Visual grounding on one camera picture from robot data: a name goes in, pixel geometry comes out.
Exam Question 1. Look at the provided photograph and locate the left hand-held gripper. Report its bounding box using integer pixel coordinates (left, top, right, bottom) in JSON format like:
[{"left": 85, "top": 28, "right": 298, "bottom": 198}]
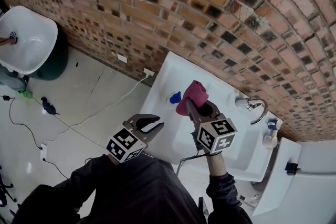
[{"left": 106, "top": 114, "right": 165, "bottom": 164}]

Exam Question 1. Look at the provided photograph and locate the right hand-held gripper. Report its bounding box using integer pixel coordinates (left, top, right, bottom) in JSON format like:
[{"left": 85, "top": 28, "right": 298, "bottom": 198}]
[{"left": 185, "top": 98, "right": 237, "bottom": 155}]

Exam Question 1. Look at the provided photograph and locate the red cloth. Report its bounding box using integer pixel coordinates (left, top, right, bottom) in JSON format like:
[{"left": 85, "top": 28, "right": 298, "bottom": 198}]
[{"left": 175, "top": 80, "right": 209, "bottom": 116}]

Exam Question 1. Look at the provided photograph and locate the white pump bottle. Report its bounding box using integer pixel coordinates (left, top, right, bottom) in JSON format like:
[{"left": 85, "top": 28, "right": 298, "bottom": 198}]
[{"left": 169, "top": 91, "right": 182, "bottom": 105}]

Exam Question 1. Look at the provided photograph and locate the person's left forearm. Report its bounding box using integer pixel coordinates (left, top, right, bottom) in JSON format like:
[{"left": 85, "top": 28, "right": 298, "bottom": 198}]
[{"left": 65, "top": 153, "right": 125, "bottom": 192}]

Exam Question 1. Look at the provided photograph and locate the person's right forearm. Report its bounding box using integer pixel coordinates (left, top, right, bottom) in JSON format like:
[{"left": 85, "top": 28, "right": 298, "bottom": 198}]
[{"left": 205, "top": 152, "right": 253, "bottom": 224}]

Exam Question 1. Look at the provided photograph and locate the small white bottle blue cap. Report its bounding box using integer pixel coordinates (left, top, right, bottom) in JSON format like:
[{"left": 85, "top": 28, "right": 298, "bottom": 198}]
[{"left": 262, "top": 118, "right": 282, "bottom": 151}]

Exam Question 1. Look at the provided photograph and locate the white rectangular sink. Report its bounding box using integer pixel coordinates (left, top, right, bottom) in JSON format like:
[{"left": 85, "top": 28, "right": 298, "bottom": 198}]
[{"left": 140, "top": 50, "right": 284, "bottom": 183}]

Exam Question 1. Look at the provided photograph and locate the chrome curved faucet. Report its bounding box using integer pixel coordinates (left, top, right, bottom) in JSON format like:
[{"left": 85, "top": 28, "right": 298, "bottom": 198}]
[{"left": 234, "top": 97, "right": 269, "bottom": 125}]

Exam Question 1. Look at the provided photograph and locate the person's dark clothing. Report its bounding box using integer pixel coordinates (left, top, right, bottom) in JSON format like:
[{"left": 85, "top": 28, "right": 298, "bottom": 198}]
[{"left": 11, "top": 154, "right": 209, "bottom": 224}]

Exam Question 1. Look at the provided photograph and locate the sink drain pipe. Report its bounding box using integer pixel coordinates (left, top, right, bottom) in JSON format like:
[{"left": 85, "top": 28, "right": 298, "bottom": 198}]
[{"left": 237, "top": 186, "right": 261, "bottom": 206}]

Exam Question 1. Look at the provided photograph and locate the dark blue rag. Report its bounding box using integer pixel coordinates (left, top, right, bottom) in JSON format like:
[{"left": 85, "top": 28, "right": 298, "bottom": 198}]
[{"left": 40, "top": 97, "right": 60, "bottom": 116}]

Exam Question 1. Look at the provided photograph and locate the small black device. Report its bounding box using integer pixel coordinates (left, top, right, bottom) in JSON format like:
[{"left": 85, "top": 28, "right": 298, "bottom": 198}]
[{"left": 284, "top": 162, "right": 301, "bottom": 176}]

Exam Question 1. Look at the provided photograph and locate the white power strip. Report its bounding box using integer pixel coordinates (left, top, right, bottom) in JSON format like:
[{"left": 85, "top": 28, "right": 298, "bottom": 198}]
[{"left": 40, "top": 142, "right": 48, "bottom": 163}]

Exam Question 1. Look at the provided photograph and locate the dark green bin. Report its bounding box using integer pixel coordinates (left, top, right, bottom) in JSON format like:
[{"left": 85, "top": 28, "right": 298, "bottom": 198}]
[{"left": 28, "top": 25, "right": 69, "bottom": 81}]

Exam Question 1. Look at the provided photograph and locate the white toilet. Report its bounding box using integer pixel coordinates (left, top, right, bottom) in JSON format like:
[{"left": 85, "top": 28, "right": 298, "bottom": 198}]
[{"left": 251, "top": 136, "right": 336, "bottom": 224}]

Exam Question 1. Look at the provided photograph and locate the green plastic object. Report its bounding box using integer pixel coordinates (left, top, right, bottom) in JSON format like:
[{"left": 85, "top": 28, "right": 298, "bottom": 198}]
[{"left": 17, "top": 89, "right": 34, "bottom": 100}]

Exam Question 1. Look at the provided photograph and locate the white round basin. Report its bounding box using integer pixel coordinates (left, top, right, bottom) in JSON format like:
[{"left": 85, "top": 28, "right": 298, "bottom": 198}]
[{"left": 0, "top": 5, "right": 59, "bottom": 76}]

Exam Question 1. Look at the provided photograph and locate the black chair base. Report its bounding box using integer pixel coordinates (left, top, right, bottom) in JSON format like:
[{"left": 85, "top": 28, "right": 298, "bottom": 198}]
[{"left": 0, "top": 164, "right": 17, "bottom": 208}]

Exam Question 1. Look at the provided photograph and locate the white power cable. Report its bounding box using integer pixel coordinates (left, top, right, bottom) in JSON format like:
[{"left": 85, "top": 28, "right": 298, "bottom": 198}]
[{"left": 44, "top": 75, "right": 148, "bottom": 145}]

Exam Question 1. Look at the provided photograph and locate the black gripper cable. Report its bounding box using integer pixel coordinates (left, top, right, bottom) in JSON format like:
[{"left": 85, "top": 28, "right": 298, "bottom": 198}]
[{"left": 175, "top": 136, "right": 213, "bottom": 177}]

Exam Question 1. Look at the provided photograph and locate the short black cable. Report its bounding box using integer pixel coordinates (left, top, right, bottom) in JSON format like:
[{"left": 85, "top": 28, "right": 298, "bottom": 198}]
[{"left": 42, "top": 157, "right": 69, "bottom": 180}]

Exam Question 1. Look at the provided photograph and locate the long black cable with adapter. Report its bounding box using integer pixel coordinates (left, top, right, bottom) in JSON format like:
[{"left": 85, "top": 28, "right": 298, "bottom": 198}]
[{"left": 0, "top": 95, "right": 43, "bottom": 151}]

